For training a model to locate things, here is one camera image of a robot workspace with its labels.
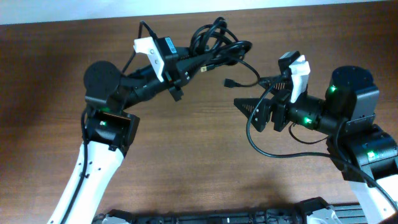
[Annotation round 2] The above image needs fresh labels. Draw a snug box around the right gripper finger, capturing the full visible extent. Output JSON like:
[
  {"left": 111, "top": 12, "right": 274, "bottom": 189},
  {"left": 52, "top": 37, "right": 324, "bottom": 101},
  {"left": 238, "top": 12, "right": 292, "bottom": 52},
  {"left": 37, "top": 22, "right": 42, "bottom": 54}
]
[
  {"left": 234, "top": 98, "right": 271, "bottom": 132},
  {"left": 259, "top": 76, "right": 292, "bottom": 93}
]

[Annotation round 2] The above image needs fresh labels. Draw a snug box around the thin black USB cable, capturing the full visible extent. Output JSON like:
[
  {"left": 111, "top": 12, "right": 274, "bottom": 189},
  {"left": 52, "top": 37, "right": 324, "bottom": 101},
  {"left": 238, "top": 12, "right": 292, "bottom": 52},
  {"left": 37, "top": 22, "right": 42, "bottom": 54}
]
[{"left": 223, "top": 54, "right": 262, "bottom": 89}]

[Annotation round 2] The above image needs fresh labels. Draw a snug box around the right camera black cable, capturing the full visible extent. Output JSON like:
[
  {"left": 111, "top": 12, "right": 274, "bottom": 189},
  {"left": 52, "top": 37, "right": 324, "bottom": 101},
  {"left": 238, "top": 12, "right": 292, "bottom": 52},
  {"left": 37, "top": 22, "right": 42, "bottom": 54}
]
[{"left": 245, "top": 73, "right": 398, "bottom": 215}]

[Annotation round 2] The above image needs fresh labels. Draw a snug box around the camera black cable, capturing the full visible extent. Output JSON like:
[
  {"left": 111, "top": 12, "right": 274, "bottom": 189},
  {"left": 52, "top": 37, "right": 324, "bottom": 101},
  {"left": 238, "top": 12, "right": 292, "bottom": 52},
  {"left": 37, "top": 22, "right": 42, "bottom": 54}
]
[
  {"left": 245, "top": 73, "right": 398, "bottom": 215},
  {"left": 58, "top": 20, "right": 159, "bottom": 224}
]

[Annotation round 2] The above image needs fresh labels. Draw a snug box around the left camera black cable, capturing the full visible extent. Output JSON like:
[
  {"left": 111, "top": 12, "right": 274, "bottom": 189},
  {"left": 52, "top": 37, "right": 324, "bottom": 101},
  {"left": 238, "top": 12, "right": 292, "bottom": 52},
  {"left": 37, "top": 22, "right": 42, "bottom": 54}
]
[{"left": 58, "top": 20, "right": 159, "bottom": 224}]

